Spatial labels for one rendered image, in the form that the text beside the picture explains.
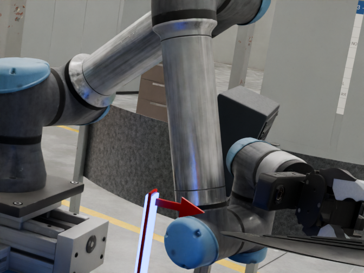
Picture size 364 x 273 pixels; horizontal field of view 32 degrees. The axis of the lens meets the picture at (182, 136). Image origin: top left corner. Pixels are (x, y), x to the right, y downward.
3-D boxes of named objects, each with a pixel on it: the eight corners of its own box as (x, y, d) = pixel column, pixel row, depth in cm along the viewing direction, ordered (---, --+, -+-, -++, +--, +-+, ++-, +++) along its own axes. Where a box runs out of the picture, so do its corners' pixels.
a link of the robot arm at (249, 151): (259, 183, 109) (267, 135, 107) (293, 204, 99) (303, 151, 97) (218, 181, 106) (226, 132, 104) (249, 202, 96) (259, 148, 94)
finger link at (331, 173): (365, 169, 77) (320, 169, 85) (356, 167, 77) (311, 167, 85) (362, 207, 77) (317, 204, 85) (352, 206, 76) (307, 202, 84)
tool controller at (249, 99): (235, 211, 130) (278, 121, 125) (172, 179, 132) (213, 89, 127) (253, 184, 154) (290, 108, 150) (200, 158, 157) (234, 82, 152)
